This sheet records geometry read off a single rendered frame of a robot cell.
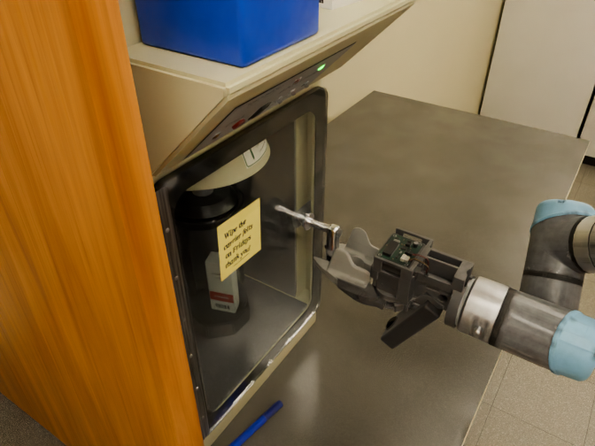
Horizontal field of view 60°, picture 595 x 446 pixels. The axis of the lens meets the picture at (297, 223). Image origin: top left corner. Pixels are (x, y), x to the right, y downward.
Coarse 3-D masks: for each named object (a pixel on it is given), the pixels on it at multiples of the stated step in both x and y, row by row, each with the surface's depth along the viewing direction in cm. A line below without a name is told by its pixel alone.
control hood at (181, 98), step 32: (384, 0) 51; (320, 32) 42; (352, 32) 45; (160, 64) 36; (192, 64) 36; (224, 64) 36; (256, 64) 36; (288, 64) 38; (160, 96) 37; (192, 96) 35; (224, 96) 33; (160, 128) 39; (192, 128) 37; (160, 160) 41
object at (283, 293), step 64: (256, 128) 55; (320, 128) 67; (192, 192) 50; (256, 192) 60; (320, 192) 74; (192, 256) 53; (256, 256) 64; (320, 256) 82; (192, 320) 57; (256, 320) 70
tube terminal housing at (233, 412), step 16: (128, 0) 38; (128, 16) 39; (128, 32) 39; (320, 80) 66; (240, 128) 55; (160, 176) 47; (288, 352) 87; (272, 368) 83; (256, 384) 80; (240, 400) 77
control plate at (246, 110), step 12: (348, 48) 50; (324, 60) 47; (300, 72) 44; (312, 72) 48; (288, 84) 45; (300, 84) 51; (264, 96) 42; (276, 96) 47; (288, 96) 54; (240, 108) 39; (252, 108) 44; (228, 120) 41; (216, 132) 42; (228, 132) 47; (204, 144) 44
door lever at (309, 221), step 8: (312, 216) 74; (304, 224) 73; (312, 224) 73; (320, 224) 72; (328, 232) 71; (336, 232) 71; (328, 240) 72; (336, 240) 72; (328, 248) 73; (336, 248) 73; (328, 256) 74
